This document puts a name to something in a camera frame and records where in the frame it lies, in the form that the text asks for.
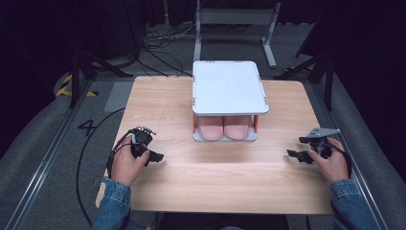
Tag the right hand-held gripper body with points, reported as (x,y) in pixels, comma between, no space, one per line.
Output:
(320,145)

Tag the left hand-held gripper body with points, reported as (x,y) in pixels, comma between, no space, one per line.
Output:
(142,139)

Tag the pink slipper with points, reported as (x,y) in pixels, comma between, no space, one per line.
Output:
(236,127)
(210,127)

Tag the white shoe rack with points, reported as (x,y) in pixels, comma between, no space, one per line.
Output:
(228,87)

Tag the person's left hand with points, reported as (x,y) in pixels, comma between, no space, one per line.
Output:
(124,166)

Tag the person's right hand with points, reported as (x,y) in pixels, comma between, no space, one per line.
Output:
(333,166)

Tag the black tripod stand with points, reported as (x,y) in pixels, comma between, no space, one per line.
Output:
(75,80)
(328,83)

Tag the grey metal stand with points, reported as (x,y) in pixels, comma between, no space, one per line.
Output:
(236,16)

